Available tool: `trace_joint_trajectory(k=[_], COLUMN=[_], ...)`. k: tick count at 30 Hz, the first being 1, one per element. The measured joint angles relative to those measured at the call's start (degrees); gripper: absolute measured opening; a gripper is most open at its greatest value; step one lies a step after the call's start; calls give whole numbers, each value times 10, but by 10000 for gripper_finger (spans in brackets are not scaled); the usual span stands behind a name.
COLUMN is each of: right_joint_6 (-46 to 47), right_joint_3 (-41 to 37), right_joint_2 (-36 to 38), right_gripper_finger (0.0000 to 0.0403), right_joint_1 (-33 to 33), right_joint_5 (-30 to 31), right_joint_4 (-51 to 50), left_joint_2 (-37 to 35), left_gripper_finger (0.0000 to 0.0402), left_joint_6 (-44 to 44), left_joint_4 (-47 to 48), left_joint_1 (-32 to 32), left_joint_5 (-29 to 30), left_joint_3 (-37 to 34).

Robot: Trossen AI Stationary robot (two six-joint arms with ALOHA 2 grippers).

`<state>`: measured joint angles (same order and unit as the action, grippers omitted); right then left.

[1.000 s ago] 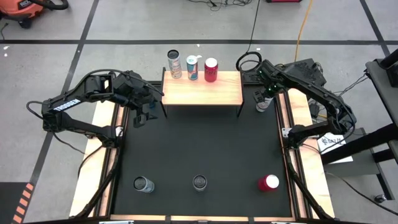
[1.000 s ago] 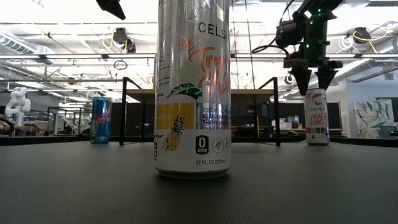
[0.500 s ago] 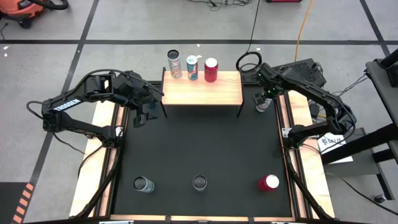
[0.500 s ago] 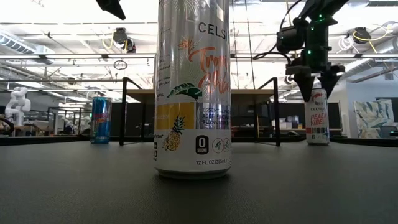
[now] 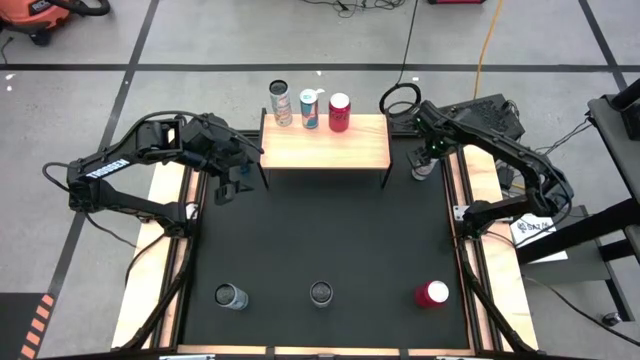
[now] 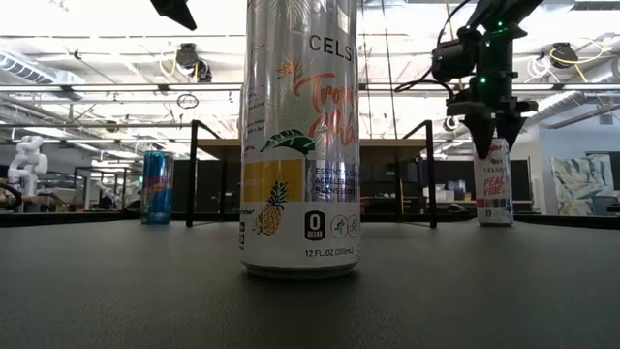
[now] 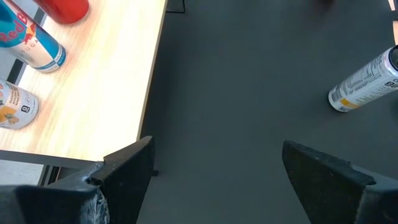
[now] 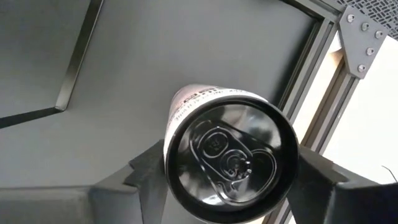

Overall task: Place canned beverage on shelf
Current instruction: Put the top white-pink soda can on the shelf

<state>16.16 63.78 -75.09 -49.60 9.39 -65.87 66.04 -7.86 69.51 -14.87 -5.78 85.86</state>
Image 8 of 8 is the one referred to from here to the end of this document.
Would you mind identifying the black aluminium table frame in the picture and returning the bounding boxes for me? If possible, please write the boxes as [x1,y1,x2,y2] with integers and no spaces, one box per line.
[262,0,391,224]

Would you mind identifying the Celsius Peach Vibe can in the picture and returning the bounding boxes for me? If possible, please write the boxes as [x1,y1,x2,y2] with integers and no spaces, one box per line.
[163,83,300,224]

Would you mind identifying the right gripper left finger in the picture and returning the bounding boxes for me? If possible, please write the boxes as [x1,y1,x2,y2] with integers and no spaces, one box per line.
[90,139,169,224]

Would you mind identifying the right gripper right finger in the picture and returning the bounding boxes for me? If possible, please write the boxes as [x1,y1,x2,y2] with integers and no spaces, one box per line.
[287,146,398,224]

